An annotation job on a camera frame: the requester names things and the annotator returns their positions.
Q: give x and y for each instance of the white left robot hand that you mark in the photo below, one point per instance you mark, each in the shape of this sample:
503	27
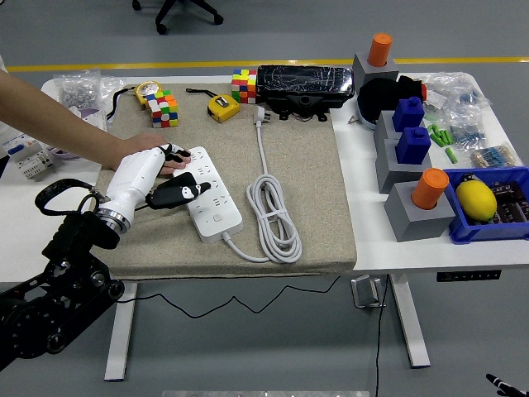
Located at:
132	178

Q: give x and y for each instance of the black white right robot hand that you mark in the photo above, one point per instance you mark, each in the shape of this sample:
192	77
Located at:
500	384

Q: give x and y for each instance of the person's hand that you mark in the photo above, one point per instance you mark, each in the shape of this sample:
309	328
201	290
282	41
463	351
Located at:
140	142

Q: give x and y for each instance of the white power strip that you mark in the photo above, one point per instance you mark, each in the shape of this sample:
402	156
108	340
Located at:
223	202

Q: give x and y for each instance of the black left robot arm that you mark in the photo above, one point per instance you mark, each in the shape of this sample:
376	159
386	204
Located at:
74	240

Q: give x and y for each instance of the person's forearm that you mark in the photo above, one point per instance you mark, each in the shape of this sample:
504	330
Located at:
53	120

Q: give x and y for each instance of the twisted colourful puzzle cube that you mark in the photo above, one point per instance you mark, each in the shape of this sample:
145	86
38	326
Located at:
164	109

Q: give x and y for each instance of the round yellow tape measure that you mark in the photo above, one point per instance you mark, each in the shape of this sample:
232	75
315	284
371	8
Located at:
148	91

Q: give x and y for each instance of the clear bag of metal nuts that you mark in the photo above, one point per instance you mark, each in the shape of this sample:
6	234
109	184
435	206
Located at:
78	89

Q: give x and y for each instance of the square yellow tape measure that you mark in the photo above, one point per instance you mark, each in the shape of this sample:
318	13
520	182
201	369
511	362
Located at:
223	108

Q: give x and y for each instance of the white blue circuit breaker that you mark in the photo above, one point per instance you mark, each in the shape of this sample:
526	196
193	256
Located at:
33	161

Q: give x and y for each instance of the white table leg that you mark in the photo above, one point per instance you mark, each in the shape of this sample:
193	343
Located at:
409	326
115	351

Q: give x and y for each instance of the black table control panel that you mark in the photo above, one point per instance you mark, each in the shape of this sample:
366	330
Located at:
469	275

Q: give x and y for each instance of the person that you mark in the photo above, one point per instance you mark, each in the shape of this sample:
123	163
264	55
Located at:
8	132

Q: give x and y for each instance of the black office chair base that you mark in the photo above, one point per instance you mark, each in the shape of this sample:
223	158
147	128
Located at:
166	12

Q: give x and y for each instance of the blue plastic bin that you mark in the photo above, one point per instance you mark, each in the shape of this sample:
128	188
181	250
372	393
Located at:
467	231

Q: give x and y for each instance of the silver metal hook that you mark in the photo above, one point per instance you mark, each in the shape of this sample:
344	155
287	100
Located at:
363	291

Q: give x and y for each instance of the grey-brown fabric mat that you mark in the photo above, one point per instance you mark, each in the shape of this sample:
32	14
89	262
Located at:
306	173

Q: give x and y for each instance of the black film-wrapped device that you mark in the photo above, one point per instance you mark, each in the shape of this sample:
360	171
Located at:
301	82

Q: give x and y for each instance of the dark brown capacitors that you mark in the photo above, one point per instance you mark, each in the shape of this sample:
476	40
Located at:
510	202

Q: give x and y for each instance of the grey block with round hole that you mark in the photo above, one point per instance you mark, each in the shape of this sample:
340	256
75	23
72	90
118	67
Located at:
365	70
413	223

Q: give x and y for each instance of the yellow lemon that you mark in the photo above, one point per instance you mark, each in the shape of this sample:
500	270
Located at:
475	200

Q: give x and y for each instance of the orange cylinder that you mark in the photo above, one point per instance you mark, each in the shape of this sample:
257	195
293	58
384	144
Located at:
379	49
430	188

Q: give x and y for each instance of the clear bag of taped resistors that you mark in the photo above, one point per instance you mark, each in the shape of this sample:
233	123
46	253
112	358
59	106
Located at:
496	157

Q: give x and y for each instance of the green cylinder peg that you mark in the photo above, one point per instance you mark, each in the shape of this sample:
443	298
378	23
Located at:
436	138
447	137
451	156
433	128

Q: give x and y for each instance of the grey block with square hole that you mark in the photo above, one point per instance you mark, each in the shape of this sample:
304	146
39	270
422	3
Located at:
388	171
383	128

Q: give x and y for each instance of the black fabric cap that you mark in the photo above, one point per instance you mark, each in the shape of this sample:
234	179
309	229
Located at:
380	97

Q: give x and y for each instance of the blue stepped block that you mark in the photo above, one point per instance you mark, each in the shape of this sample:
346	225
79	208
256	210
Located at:
408	116
413	146

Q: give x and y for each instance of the clear bag of blue resistors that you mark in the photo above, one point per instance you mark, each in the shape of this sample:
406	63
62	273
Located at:
467	132

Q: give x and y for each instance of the large clear parts bag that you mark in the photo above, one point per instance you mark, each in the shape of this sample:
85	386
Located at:
454	91

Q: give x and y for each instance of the white wall switch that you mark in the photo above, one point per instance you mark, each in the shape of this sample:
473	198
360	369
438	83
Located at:
97	121

